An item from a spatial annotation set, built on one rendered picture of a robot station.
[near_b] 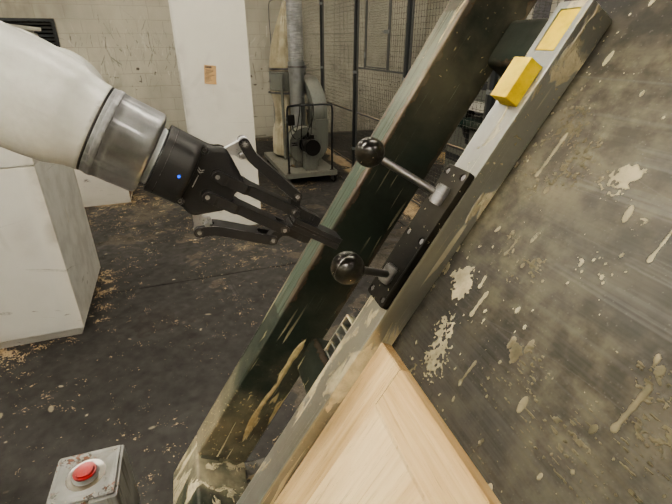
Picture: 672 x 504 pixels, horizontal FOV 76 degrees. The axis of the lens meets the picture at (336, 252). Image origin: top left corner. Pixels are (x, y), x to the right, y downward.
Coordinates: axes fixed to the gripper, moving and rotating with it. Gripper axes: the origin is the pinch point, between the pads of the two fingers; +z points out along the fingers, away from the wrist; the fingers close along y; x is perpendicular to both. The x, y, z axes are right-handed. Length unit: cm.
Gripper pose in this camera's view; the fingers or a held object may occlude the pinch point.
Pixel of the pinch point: (314, 230)
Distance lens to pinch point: 55.1
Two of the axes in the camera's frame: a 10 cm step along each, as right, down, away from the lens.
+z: 8.1, 3.6, 4.6
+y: -5.0, 8.3, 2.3
